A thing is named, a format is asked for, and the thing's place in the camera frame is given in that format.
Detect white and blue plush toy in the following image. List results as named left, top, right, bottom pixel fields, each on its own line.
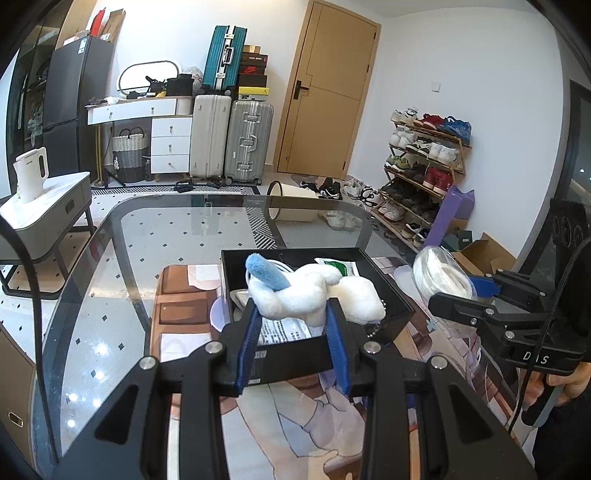
left=245, top=253, right=386, bottom=342

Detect wooden door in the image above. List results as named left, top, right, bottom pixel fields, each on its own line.
left=273, top=0, right=382, bottom=178

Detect white trash bin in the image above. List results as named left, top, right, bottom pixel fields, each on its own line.
left=268, top=181, right=324, bottom=222

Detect teal suitcase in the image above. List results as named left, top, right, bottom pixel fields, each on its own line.
left=203, top=25, right=247, bottom=95

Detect rows of assorted shoes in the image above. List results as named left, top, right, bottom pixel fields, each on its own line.
left=382, top=108, right=472, bottom=247

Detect printed desk mat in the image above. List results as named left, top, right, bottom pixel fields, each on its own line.
left=148, top=256, right=527, bottom=480

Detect white side cabinet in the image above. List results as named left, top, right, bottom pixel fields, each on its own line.
left=0, top=172, right=95, bottom=301

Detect open brown cardboard box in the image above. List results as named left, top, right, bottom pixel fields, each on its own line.
left=452, top=232, right=518, bottom=278

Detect white electric kettle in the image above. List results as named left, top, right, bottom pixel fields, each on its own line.
left=13, top=148, right=49, bottom=205

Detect white suitcase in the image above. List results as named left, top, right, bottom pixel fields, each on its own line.
left=189, top=93, right=232, bottom=180

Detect purple yoga mat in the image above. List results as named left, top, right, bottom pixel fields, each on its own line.
left=422, top=185, right=476, bottom=252

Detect dark glass cabinet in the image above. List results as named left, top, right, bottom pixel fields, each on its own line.
left=7, top=23, right=51, bottom=153

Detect black cable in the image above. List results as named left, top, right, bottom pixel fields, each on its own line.
left=0, top=215, right=62, bottom=462

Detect person's right hand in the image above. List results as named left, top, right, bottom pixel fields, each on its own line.
left=524, top=362, right=591, bottom=409

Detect dark grey fridge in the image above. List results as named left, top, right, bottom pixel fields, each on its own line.
left=44, top=36, right=115, bottom=183

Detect black round box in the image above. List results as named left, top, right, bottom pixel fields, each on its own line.
left=166, top=74, right=195, bottom=97

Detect pile of loose shoes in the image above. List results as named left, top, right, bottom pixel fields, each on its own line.
left=300, top=175, right=384, bottom=232

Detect striped floor rug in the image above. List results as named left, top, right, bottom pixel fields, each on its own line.
left=92, top=182, right=283, bottom=247

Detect black cardboard box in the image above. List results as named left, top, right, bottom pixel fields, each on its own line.
left=219, top=247, right=415, bottom=386

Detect green and white packet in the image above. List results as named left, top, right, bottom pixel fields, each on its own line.
left=314, top=257, right=361, bottom=278

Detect silver suitcase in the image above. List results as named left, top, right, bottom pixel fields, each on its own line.
left=225, top=99, right=274, bottom=186

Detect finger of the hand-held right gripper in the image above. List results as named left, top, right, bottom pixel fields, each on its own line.
left=468, top=270, right=555, bottom=315
left=427, top=292, right=522, bottom=343

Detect oval vanity mirror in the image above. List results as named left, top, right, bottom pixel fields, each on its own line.
left=117, top=60, right=183, bottom=97

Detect clear zip bag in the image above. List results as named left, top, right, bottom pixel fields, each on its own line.
left=412, top=246, right=476, bottom=333

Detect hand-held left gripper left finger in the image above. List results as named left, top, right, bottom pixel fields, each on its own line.
left=51, top=298, right=262, bottom=480

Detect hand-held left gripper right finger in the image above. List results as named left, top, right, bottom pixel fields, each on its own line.
left=325, top=298, right=539, bottom=480

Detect stack of shoe boxes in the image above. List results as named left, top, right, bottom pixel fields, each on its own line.
left=238, top=45, right=269, bottom=102

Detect wooden drawer cabinet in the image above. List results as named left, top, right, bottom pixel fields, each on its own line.
left=0, top=323, right=38, bottom=467

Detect wooden shoe rack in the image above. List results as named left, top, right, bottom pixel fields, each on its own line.
left=381, top=108, right=472, bottom=250

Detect grey foil packet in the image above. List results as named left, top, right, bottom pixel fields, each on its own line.
left=256, top=318, right=324, bottom=344

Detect wicker laundry basket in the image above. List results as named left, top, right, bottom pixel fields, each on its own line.
left=112, top=129, right=151, bottom=183

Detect white vanity desk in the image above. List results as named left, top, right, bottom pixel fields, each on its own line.
left=87, top=98, right=194, bottom=175

